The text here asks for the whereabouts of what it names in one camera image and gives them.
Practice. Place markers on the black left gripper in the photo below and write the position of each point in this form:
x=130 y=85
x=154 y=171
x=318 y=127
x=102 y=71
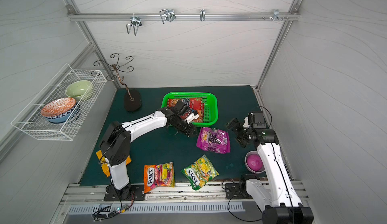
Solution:
x=187 y=126

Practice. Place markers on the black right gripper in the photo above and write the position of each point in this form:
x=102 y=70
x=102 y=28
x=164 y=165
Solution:
x=237 y=130

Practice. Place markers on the red candy bag with buildings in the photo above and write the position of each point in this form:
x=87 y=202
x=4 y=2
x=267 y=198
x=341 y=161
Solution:
x=188 y=102

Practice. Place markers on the red candy bag with doll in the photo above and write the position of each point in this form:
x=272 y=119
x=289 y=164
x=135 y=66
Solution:
x=197 y=105

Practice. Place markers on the green plastic basket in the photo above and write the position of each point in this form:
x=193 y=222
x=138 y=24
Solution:
x=210 y=105

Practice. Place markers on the purple candy bag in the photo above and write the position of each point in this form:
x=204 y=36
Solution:
x=213 y=140

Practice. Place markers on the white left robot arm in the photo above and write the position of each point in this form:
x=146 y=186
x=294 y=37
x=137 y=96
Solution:
x=116 y=142

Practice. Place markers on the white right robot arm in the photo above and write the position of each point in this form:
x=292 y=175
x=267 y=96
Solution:
x=280 y=204

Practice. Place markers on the purple bowl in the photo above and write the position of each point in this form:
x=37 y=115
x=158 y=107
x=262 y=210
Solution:
x=254 y=163

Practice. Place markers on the orange Fox's candy bag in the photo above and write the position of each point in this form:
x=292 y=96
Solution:
x=161 y=175

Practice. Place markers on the green Fox's candy bag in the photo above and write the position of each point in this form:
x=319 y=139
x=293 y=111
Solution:
x=200 y=172

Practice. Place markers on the yellow candy bag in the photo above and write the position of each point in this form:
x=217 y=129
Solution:
x=103 y=163

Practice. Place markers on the metal loop hook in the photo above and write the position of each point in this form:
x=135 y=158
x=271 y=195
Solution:
x=167 y=15

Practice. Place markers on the light green bowl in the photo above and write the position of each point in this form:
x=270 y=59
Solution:
x=80 y=90

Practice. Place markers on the metal double hook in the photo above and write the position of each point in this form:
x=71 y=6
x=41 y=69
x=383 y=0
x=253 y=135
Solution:
x=134 y=24

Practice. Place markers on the small metal hook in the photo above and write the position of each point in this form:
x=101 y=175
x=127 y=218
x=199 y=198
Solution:
x=202 y=15

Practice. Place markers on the orange patterned bowl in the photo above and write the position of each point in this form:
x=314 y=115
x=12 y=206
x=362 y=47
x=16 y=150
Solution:
x=58 y=107

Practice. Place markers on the blue bowl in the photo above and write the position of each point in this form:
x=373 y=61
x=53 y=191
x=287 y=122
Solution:
x=72 y=113

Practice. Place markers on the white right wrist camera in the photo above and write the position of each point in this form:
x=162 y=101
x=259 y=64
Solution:
x=246 y=122

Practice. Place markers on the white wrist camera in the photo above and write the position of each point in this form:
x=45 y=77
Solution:
x=192 y=116
x=246 y=122

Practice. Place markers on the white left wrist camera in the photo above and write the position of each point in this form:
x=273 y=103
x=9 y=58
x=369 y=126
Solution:
x=192 y=116

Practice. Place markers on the copper wire stand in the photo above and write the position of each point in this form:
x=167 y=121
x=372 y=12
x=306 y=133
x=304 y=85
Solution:
x=132 y=98

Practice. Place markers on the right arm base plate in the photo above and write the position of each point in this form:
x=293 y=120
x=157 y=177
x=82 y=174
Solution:
x=234 y=190

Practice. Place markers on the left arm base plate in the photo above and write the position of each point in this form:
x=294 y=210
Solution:
x=131 y=191

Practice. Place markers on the aluminium top rail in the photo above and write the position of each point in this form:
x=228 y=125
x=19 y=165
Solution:
x=149 y=17

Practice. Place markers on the white wire wall basket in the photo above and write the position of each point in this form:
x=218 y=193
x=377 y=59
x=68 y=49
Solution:
x=30 y=120

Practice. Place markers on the metal bracket hook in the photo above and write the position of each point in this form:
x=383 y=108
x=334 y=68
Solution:
x=276 y=16

